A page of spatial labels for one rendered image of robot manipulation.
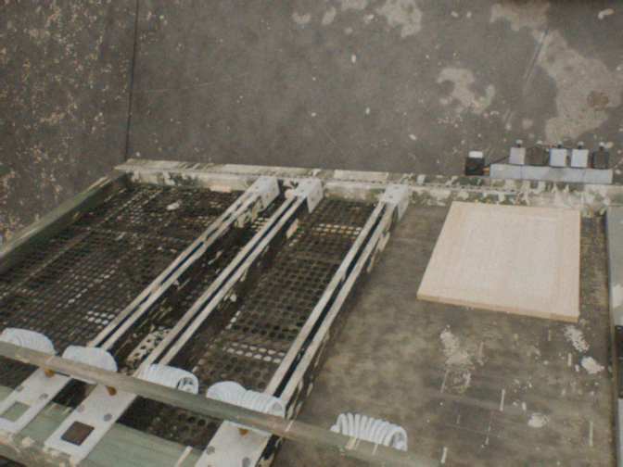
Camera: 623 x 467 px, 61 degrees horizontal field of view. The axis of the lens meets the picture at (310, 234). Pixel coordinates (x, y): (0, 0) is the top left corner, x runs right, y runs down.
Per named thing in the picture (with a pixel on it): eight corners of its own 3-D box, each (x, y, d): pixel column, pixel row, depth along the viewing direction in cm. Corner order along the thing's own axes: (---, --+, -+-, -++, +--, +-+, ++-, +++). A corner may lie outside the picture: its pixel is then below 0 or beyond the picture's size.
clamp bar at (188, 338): (328, 196, 190) (319, 134, 178) (102, 491, 101) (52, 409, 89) (303, 195, 194) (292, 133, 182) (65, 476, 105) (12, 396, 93)
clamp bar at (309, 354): (414, 203, 177) (411, 136, 165) (241, 547, 89) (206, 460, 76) (386, 201, 181) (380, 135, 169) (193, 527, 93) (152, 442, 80)
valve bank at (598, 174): (620, 147, 179) (630, 138, 157) (616, 189, 180) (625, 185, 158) (470, 143, 199) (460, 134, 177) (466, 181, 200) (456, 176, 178)
